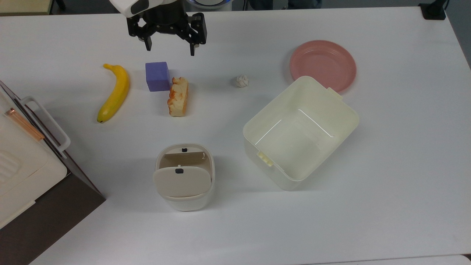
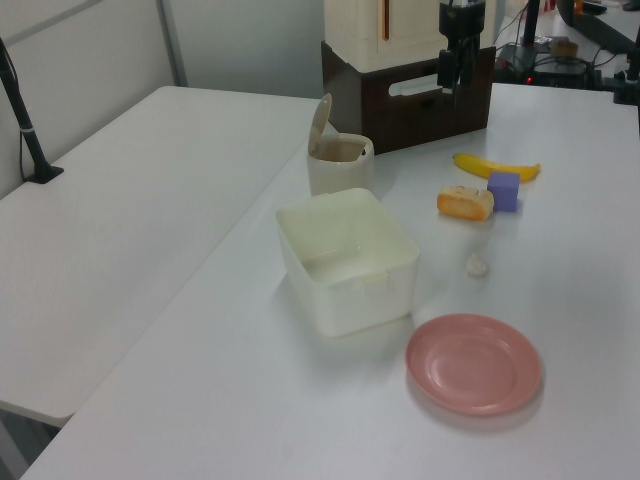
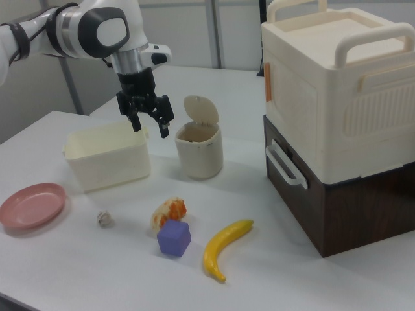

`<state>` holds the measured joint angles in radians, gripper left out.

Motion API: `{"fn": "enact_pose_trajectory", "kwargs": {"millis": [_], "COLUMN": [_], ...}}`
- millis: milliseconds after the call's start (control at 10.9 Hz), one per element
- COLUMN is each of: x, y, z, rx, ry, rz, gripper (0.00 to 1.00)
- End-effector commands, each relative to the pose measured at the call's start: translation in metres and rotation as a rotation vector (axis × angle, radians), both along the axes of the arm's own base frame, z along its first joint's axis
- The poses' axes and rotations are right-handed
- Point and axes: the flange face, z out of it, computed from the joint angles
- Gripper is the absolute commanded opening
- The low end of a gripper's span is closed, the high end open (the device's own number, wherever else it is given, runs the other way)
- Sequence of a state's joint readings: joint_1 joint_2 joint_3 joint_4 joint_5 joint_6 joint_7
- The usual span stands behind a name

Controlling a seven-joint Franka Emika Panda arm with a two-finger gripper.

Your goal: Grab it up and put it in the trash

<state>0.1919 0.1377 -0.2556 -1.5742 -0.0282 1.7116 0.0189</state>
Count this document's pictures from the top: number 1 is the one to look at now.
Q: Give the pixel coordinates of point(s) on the small cream trash can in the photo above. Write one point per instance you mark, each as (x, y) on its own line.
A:
(183, 178)

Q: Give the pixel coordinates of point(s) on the pink plastic plate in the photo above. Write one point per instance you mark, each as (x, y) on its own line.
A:
(323, 64)

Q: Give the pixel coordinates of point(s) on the cream plastic storage bin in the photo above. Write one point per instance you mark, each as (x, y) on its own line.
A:
(300, 136)

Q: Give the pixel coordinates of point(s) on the toasted bread piece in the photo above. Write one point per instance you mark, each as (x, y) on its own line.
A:
(179, 97)

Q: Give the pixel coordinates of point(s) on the yellow banana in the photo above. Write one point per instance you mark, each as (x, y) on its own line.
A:
(117, 94)

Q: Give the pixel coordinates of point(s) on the black table clamp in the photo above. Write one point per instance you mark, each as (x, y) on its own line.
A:
(434, 10)

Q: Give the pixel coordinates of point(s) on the white paper ball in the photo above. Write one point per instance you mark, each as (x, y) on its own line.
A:
(241, 81)

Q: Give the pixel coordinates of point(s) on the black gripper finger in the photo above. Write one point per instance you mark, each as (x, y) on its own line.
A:
(199, 31)
(135, 28)

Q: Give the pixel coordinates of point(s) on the purple cube block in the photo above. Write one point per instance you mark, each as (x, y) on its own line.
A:
(157, 76)

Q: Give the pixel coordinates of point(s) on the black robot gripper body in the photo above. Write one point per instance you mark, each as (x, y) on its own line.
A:
(167, 20)

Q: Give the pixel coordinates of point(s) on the cream toaster oven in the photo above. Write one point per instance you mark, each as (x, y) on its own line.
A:
(22, 173)

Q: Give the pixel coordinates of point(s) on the wooden furniture piece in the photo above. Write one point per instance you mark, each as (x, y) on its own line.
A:
(24, 5)

